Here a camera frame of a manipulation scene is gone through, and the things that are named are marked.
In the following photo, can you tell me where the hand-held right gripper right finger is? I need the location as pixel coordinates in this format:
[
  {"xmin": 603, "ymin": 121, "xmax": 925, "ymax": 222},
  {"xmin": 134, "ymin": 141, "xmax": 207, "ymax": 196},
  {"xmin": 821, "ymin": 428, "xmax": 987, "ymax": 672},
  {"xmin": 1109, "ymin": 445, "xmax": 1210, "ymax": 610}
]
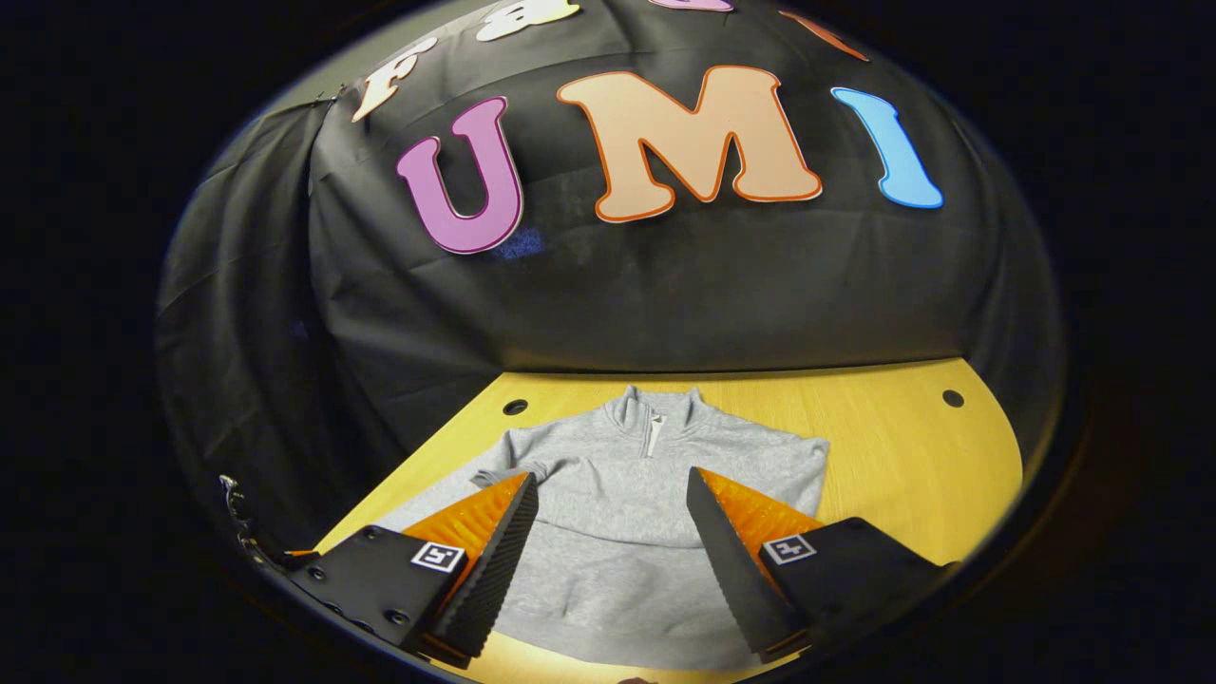
[{"xmin": 686, "ymin": 466, "xmax": 960, "ymax": 664}]

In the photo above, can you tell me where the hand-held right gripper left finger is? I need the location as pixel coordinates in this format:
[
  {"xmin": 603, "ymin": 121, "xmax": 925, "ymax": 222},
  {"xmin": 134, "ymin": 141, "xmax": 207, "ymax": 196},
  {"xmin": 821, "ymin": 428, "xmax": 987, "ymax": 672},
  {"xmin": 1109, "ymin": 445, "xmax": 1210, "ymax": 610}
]
[{"xmin": 285, "ymin": 472, "xmax": 540, "ymax": 669}]

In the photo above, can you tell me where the grey zip-neck sweatshirt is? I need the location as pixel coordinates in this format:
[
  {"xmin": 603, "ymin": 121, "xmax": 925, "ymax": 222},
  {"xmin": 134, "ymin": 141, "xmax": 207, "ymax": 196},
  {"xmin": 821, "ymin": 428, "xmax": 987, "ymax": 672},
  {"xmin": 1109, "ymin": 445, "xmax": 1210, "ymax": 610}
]
[{"xmin": 375, "ymin": 385, "xmax": 832, "ymax": 674}]

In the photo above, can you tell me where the black backdrop cloth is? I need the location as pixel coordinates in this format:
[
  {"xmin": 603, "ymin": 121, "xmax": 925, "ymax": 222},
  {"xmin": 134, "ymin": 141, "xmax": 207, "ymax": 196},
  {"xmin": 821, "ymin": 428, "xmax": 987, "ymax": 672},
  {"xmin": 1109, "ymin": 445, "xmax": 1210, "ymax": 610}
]
[{"xmin": 155, "ymin": 0, "xmax": 1065, "ymax": 571}]

